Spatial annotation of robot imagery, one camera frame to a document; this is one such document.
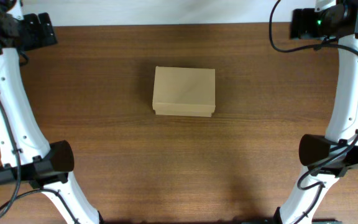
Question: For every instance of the cardboard box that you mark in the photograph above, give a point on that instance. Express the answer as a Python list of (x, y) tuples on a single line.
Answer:
[(184, 91)]

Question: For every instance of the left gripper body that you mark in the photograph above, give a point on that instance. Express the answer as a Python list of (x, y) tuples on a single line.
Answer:
[(34, 35)]

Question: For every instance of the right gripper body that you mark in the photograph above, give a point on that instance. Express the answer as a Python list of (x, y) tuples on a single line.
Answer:
[(311, 25)]

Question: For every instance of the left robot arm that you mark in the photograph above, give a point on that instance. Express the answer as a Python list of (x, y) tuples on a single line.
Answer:
[(26, 155)]

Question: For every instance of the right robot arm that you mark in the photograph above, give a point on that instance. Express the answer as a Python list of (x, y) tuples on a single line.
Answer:
[(327, 158)]

